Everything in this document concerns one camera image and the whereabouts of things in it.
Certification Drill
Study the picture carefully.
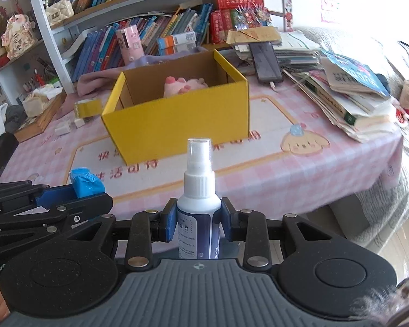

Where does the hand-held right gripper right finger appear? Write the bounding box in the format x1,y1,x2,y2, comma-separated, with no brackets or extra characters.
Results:
221,197,335,269

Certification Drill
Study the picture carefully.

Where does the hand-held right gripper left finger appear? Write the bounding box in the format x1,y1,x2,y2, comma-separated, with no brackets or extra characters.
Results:
71,198,178,269

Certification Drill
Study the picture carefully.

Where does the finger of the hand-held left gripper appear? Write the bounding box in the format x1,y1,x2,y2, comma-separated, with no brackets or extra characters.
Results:
0,180,77,219
0,192,114,263

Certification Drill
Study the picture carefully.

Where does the blue tissue packet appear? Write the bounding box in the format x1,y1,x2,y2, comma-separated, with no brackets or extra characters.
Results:
69,168,106,198

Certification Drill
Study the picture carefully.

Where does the white spray bottle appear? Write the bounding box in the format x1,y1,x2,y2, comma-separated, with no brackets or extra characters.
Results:
176,137,223,260

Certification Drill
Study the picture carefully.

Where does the yellow cardboard box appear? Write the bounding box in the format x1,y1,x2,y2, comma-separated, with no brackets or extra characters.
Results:
100,49,250,166

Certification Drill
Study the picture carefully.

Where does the pink plush toy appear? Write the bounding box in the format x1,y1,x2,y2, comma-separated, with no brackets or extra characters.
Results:
163,77,209,99

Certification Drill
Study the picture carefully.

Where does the wooden box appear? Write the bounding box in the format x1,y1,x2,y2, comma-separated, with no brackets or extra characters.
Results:
14,92,67,143

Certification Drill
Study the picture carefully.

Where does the cream tissue pack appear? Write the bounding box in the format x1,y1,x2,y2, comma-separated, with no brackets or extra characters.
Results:
22,86,64,118

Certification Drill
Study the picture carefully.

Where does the purple cloth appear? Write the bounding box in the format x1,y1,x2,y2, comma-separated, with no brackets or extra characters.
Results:
77,46,212,96

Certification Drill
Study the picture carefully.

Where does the white side shelf unit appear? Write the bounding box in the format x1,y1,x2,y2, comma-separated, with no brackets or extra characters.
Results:
0,37,72,116

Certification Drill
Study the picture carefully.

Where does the row of blue spine books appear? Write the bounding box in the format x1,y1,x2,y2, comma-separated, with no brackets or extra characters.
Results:
71,3,213,82

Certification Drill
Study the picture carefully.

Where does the white bookshelf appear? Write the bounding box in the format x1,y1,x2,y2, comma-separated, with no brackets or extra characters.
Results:
25,0,294,93

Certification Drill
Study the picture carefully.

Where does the pink pig figurine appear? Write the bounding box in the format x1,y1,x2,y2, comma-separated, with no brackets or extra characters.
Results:
2,14,37,59

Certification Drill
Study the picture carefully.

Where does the black smartphone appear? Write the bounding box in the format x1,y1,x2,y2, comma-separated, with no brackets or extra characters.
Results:
250,42,284,83

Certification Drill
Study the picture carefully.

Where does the pile of books and papers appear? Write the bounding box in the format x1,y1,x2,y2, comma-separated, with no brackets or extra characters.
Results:
232,30,403,144

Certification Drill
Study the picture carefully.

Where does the pink cylinder appliance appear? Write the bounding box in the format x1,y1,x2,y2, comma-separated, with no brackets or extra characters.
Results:
116,25,145,65

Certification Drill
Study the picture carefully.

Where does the grey fluffy cuff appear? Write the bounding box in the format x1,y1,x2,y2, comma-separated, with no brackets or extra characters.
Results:
356,245,409,327

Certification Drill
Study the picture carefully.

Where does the white quilted handbag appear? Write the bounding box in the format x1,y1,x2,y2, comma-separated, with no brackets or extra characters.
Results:
43,0,75,26

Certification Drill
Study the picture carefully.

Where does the brown paper envelope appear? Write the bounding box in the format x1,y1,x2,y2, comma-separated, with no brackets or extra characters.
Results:
227,27,282,45

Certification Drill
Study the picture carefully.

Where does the thick red dictionary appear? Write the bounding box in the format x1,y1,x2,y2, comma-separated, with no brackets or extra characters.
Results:
209,10,224,44

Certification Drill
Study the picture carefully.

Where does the blue cover booklet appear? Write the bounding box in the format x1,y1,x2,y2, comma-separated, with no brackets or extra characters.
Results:
320,49,391,98

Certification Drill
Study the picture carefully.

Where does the colourful shiny ornament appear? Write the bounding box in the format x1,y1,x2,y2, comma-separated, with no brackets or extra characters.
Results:
235,4,272,30

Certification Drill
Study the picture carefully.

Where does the large red boxed book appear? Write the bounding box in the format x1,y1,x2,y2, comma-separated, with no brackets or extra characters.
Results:
214,0,264,11

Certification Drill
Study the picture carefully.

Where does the white charging cable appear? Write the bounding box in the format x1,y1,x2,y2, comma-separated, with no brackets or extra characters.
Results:
269,81,294,92

